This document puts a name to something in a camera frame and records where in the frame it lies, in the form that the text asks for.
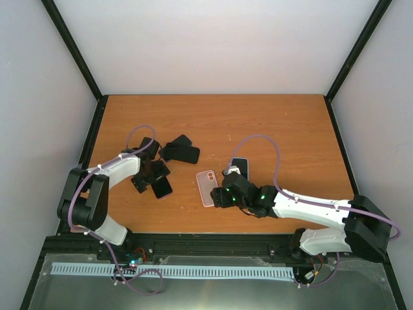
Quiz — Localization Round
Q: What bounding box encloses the black phone case rear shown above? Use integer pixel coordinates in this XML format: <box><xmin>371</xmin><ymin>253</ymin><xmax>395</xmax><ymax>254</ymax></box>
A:
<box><xmin>158</xmin><ymin>134</ymin><xmax>192</xmax><ymax>162</ymax></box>

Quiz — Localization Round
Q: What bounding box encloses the light blue cable duct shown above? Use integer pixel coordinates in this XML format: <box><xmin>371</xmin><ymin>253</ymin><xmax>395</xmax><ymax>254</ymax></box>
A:
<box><xmin>50</xmin><ymin>262</ymin><xmax>294</xmax><ymax>282</ymax></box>

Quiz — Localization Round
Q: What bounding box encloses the dark maroon cased phone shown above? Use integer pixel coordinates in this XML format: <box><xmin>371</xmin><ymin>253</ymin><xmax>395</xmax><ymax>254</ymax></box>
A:
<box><xmin>151</xmin><ymin>177</ymin><xmax>173</xmax><ymax>199</ymax></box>

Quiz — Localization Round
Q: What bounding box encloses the black aluminium frame rail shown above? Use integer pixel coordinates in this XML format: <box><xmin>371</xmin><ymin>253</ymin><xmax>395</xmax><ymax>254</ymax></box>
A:
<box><xmin>45</xmin><ymin>232</ymin><xmax>387</xmax><ymax>269</ymax></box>

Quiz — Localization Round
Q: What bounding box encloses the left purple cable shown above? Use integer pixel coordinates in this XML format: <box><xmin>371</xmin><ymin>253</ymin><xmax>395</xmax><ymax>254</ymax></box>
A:
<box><xmin>67</xmin><ymin>125</ymin><xmax>164</xmax><ymax>297</ymax></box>

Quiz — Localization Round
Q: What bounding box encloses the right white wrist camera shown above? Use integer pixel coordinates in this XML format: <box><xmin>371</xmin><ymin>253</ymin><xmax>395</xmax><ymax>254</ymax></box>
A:
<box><xmin>223</xmin><ymin>165</ymin><xmax>241</xmax><ymax>176</ymax></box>

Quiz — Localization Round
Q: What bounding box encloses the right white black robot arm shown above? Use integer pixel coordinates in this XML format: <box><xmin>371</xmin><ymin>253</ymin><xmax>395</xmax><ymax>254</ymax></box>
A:
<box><xmin>210</xmin><ymin>172</ymin><xmax>392</xmax><ymax>263</ymax></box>

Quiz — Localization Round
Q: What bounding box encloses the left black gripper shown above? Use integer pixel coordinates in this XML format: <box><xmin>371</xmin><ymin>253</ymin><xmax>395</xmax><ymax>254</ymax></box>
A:
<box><xmin>132</xmin><ymin>160</ymin><xmax>170</xmax><ymax>193</ymax></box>

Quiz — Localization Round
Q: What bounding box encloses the pink phone case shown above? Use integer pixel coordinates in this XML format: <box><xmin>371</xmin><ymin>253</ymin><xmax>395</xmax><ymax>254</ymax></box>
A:
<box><xmin>196</xmin><ymin>170</ymin><xmax>218</xmax><ymax>207</ymax></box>

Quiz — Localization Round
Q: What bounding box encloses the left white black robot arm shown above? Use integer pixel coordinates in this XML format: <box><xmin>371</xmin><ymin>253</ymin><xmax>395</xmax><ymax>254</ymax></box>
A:
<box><xmin>57</xmin><ymin>137</ymin><xmax>170</xmax><ymax>260</ymax></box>

